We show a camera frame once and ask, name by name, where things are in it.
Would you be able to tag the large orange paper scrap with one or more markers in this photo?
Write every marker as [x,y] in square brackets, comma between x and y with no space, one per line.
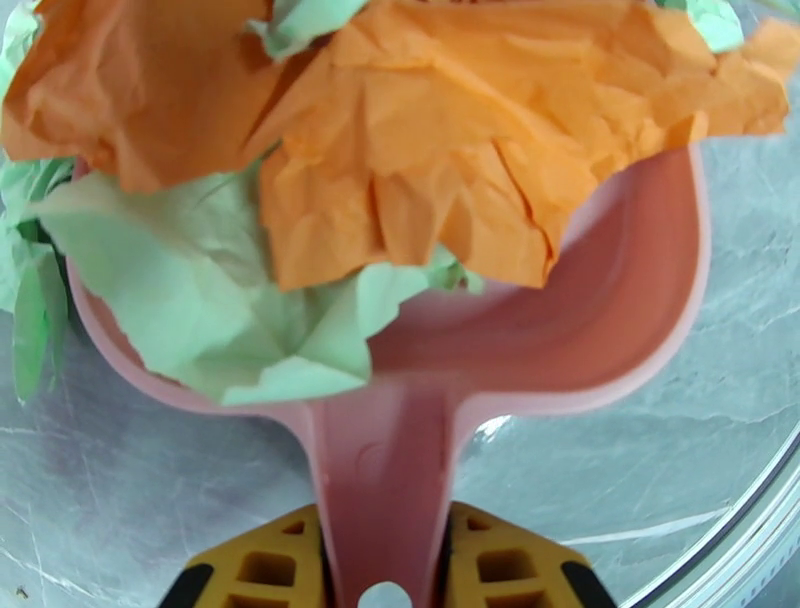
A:
[469,125]

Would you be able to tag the large green paper scrap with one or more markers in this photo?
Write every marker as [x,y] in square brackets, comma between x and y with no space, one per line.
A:
[187,300]

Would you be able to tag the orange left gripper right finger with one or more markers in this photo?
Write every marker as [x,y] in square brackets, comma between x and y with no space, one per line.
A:
[506,569]

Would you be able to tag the small green paper scrap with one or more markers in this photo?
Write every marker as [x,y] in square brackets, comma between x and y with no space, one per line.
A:
[300,25]
[25,281]

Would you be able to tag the pink plastic dustpan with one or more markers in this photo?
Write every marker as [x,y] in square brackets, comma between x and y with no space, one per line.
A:
[531,350]

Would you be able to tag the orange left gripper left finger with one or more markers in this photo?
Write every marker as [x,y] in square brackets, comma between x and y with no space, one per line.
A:
[262,569]

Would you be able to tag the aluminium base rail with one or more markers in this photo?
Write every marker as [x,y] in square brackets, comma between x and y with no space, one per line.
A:
[769,537]

